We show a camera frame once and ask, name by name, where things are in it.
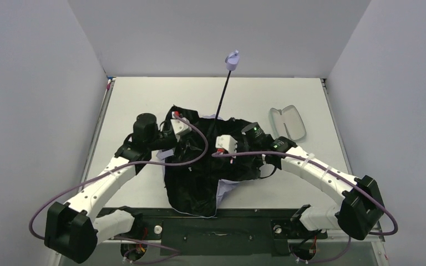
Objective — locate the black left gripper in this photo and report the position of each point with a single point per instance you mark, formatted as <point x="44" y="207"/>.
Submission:
<point x="169" y="137"/>

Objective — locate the lilac black umbrella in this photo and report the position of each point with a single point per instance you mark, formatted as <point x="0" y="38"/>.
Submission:
<point x="195" y="181"/>

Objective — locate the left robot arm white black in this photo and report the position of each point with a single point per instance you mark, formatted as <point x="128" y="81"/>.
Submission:
<point x="74" y="228"/>

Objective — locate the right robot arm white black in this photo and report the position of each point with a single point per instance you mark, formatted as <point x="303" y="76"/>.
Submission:
<point x="357" y="201"/>

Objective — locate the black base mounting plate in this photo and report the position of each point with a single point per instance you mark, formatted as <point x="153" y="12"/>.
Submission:
<point x="230" y="232"/>

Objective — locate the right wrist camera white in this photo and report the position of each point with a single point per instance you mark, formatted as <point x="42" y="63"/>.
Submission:
<point x="226" y="143"/>

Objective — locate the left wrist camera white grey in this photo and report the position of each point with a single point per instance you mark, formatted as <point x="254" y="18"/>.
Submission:
<point x="178" y="125"/>

